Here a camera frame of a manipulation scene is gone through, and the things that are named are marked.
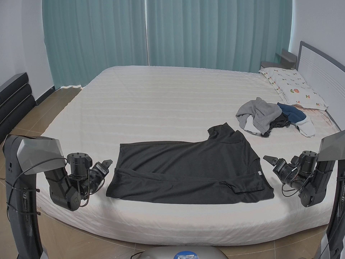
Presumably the black T-shirt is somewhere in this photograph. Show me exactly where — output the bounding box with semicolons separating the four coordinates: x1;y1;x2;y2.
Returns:
106;122;275;202

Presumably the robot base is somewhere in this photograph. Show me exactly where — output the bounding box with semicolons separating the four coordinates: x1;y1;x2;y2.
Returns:
129;246;225;259

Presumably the pile of clothes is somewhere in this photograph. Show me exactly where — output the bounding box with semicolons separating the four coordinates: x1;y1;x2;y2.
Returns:
235;97;316;139

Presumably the blue-green curtain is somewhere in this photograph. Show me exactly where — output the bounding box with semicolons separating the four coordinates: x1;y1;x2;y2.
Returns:
42;0;149;90
146;0;294;73

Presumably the grey bedside table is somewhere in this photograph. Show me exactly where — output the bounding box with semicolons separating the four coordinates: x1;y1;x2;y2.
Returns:
260;49;297;70

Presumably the white printed pillow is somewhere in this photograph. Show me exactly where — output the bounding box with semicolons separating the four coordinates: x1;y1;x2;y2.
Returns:
259;67;329;110

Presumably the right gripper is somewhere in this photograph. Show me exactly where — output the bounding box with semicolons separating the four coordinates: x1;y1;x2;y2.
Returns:
263;155;293;178

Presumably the bed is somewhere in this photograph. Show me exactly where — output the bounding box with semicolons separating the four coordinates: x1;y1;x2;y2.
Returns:
35;41;345;249

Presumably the black chest of drawers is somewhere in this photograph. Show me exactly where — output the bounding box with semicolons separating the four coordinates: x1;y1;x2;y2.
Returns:
0;72;36;142

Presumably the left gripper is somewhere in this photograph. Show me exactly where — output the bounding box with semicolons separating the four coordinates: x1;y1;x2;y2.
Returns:
88;159;114;183

